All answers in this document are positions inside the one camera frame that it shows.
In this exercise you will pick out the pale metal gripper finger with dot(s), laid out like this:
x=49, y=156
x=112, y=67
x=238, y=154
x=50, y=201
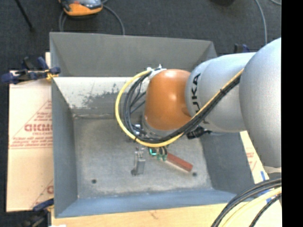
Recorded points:
x=141, y=166
x=135, y=161

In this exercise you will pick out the grey metal bin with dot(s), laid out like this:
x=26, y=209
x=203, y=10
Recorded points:
x=106, y=150

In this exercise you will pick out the red-brown flat block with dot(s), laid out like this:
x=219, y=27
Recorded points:
x=180, y=163

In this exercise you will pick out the brown cardboard board, red print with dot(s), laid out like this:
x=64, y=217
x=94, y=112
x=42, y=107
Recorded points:
x=28, y=150

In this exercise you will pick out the black cylinder on white bracket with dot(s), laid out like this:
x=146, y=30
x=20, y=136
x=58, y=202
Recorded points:
x=196, y=133

